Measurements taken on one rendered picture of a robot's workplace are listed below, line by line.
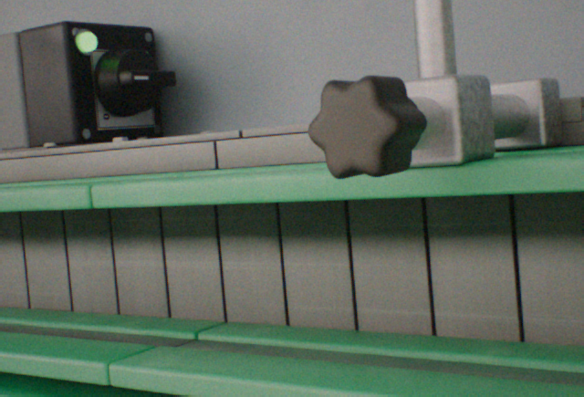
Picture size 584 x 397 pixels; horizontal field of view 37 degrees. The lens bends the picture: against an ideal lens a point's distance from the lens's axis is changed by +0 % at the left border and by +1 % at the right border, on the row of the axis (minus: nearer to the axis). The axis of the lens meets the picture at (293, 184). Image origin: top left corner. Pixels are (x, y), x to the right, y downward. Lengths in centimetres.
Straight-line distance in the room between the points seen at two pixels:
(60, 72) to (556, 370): 37
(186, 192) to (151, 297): 15
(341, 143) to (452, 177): 5
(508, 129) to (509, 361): 8
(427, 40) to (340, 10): 27
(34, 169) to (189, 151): 12
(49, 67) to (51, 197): 21
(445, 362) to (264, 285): 12
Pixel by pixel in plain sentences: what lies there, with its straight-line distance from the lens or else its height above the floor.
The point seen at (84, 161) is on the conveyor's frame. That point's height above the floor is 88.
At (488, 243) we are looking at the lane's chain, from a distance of 36.
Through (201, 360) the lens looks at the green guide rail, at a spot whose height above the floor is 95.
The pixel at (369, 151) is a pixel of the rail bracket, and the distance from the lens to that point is 23.
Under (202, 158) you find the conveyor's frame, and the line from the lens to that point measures 44.
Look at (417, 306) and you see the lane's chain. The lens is 38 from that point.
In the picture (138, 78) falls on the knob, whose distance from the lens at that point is 56.
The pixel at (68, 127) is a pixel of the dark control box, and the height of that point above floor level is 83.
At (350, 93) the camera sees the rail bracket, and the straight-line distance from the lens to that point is 23.
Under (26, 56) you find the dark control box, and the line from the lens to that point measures 60.
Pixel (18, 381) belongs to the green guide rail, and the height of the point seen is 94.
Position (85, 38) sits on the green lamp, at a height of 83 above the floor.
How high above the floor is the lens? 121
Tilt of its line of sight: 54 degrees down
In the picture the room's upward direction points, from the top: 99 degrees counter-clockwise
